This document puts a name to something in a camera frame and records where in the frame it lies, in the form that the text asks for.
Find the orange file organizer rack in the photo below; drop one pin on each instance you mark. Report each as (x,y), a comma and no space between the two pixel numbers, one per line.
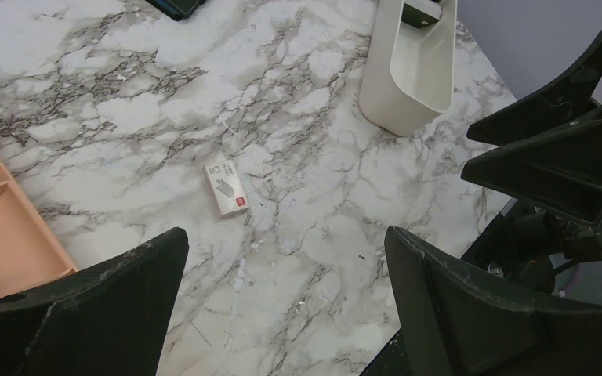
(30,254)

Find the black card holder wallet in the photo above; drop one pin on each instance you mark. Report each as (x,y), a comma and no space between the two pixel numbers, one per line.
(177,9)

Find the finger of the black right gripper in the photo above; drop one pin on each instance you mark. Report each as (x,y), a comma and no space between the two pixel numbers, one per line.
(559,171)
(565,98)

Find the small white box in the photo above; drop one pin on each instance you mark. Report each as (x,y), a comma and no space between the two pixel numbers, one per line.
(226,188)

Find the white plastic tray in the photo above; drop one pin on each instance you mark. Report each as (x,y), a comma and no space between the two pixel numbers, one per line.
(408,78)

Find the black card in tray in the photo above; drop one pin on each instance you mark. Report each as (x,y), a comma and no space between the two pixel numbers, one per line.
(420,13)

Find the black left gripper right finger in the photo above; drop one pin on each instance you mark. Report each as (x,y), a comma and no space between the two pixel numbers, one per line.
(458,319)

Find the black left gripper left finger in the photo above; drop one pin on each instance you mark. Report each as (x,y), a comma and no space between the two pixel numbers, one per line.
(108,319)

